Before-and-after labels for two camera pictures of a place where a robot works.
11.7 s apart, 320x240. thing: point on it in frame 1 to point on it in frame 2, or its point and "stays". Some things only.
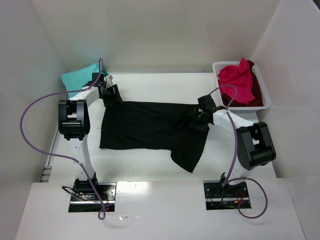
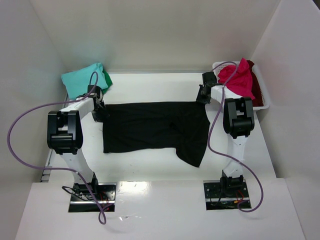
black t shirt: x=142 y=125 stays
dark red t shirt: x=227 y=98 stays
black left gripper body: x=111 y=94 to x=99 y=115
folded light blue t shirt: x=75 y=80 stays
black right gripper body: x=198 y=118 to x=202 y=97
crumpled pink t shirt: x=240 y=75 stays
